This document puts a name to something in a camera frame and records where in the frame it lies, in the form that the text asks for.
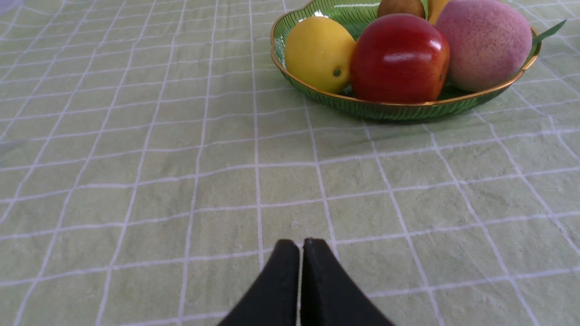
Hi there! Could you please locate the yellow banana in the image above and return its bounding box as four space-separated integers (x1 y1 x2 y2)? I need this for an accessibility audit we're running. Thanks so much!
427 0 449 25

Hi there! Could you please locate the brown kiwi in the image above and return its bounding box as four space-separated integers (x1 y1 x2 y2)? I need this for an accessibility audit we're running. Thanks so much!
377 0 426 19

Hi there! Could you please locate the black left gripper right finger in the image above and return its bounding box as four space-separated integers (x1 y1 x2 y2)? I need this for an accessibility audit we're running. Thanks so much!
300 239 393 326

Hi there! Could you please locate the pink peach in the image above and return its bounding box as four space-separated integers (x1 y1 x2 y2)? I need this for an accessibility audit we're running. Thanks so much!
435 0 532 92

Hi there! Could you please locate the green glass fruit bowl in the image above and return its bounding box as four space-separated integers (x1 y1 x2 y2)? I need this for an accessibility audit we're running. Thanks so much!
270 0 546 120

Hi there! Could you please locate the green checked tablecloth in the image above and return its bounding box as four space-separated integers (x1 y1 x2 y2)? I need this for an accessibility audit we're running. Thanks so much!
0 0 580 326

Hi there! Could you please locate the yellow lemon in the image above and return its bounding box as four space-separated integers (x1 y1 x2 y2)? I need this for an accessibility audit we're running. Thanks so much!
285 16 356 94

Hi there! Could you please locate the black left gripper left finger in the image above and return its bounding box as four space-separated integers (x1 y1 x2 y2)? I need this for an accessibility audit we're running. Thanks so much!
219 240 299 326

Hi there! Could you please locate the red apple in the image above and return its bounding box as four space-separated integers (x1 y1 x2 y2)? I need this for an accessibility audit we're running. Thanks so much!
350 13 450 105

